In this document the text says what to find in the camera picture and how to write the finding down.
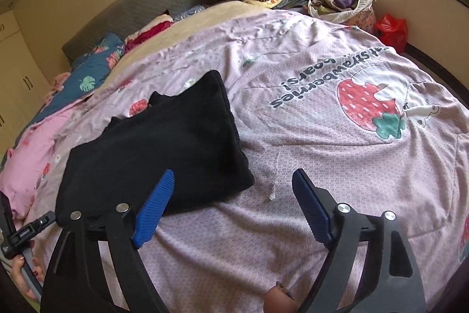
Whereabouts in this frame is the black garment with orange print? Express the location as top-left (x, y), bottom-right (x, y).
top-left (55, 70), bottom-right (254, 226)

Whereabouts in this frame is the red plastic bag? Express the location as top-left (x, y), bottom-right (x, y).
top-left (374, 13), bottom-right (408, 54)

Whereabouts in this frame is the pink quilt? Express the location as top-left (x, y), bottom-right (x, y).
top-left (1, 96), bottom-right (88, 221)

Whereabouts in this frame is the grey padded headboard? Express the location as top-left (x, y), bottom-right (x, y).
top-left (62, 0), bottom-right (222, 64)

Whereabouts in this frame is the red and white pillow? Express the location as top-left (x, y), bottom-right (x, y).
top-left (125, 11), bottom-right (174, 52)

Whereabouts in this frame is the blue leaf print pillow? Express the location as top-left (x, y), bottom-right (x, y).
top-left (31, 33), bottom-right (125, 124)

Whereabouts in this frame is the beige bed sheet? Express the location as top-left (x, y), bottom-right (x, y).
top-left (95, 1), bottom-right (267, 93)

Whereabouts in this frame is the person's left hand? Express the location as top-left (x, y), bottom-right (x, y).
top-left (9, 241), bottom-right (45, 293)

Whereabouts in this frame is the cream wardrobe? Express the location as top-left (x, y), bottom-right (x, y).
top-left (0, 11), bottom-right (49, 153)

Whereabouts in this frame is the floral laundry basket with clothes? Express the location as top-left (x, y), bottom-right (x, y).
top-left (307, 0), bottom-right (377, 34)

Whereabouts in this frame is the lilac strawberry print duvet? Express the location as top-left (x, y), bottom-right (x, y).
top-left (21, 9), bottom-right (469, 313)

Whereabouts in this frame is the person's right hand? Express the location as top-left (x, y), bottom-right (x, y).
top-left (263, 281), bottom-right (299, 313)

